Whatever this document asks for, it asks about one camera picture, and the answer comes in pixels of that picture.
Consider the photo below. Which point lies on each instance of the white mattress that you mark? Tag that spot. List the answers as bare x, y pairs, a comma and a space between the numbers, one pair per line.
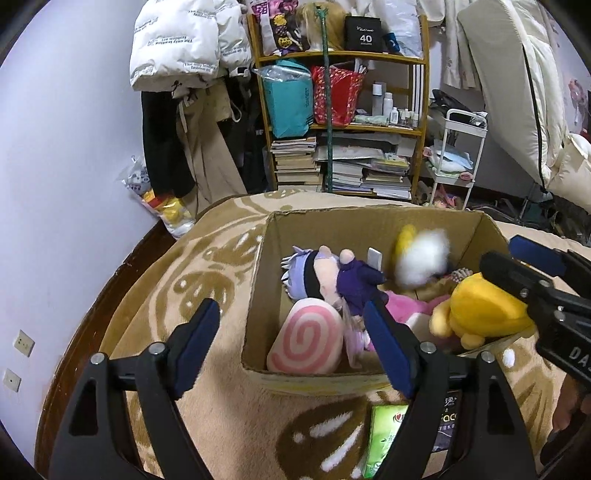
508, 83

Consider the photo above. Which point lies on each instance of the light blue cloth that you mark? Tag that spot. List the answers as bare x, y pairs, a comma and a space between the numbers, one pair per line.
452, 159

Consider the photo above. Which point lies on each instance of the dark hanging bag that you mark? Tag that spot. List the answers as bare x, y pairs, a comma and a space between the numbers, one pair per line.
254, 152

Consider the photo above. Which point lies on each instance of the yellow plush toy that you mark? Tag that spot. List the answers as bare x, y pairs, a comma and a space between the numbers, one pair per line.
480, 309

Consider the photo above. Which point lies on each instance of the beige butterfly pattern blanket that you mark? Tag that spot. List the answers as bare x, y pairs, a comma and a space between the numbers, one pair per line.
221, 415

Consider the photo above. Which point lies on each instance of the wooden shelf rack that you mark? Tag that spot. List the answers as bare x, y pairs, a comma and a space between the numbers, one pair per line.
406, 131

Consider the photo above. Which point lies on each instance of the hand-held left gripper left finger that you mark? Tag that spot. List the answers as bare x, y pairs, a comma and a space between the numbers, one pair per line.
198, 346

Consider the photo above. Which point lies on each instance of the pink wall sticker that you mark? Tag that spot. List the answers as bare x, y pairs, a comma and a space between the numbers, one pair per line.
579, 101

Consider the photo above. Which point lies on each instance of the white trolley cart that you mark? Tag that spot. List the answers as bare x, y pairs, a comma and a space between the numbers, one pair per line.
478, 152

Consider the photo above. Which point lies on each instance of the green tissue packet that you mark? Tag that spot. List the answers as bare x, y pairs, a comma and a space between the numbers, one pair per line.
383, 434

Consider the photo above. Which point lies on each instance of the teal shopping bag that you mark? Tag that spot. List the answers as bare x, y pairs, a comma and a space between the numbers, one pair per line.
288, 106

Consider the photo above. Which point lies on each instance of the white puffer jacket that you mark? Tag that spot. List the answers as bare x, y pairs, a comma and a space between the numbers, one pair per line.
175, 46

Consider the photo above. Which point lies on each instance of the white-haired purple plush doll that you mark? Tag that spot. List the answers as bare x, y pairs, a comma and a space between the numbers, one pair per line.
355, 277

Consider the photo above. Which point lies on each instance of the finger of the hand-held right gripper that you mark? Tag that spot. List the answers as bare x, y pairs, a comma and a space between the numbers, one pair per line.
535, 251
508, 272

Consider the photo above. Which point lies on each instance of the beige hanging coat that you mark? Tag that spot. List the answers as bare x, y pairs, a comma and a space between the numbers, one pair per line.
212, 152

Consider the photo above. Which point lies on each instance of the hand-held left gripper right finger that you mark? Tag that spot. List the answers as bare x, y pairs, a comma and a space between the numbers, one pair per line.
388, 346

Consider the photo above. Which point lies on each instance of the pink plush toy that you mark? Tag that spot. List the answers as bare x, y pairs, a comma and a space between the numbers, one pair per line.
406, 309

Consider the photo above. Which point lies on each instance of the black hanging garment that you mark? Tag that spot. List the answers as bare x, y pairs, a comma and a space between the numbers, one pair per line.
161, 147

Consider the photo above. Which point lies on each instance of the clear plastic bag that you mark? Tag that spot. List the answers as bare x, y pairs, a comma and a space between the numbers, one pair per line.
404, 27

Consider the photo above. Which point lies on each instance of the person's right hand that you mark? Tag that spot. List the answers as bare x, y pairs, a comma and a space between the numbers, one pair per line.
570, 406

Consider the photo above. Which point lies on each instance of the black box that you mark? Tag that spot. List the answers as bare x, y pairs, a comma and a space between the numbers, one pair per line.
363, 34

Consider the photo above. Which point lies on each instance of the white floral curtain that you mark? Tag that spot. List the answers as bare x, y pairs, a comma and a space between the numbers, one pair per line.
457, 55

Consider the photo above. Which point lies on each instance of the red patterned bag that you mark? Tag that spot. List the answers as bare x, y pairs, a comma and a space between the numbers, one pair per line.
344, 97

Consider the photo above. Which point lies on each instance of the blond wig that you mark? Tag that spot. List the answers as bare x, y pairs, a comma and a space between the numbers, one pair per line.
309, 27

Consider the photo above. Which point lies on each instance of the pile of papers and magazines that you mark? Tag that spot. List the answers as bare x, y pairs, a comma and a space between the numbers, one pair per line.
369, 170

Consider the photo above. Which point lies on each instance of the cardboard box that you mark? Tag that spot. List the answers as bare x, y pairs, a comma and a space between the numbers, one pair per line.
263, 304

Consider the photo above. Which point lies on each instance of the dark wooden bed frame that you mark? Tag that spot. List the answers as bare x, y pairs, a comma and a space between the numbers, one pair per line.
138, 263

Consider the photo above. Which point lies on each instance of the stack of books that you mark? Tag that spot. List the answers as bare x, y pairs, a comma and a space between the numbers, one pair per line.
295, 164

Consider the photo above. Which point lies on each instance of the green pole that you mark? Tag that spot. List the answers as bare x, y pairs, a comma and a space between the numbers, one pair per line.
328, 115

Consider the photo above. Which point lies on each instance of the pink swirl plush cushion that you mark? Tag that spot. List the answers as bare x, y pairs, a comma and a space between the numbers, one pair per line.
304, 337

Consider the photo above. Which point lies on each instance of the group of small cosmetic bottles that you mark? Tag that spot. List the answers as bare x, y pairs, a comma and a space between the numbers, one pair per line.
390, 108

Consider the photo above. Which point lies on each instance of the white wall socket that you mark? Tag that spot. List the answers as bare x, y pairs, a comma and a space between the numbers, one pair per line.
11, 380
23, 342

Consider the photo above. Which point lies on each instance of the black item on cart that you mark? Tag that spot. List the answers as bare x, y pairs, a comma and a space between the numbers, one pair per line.
455, 106

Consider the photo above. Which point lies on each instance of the plastic bag of toys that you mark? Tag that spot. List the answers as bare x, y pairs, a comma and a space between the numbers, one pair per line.
161, 207

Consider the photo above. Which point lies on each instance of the purple printed packet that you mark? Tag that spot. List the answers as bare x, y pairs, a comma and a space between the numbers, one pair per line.
277, 27

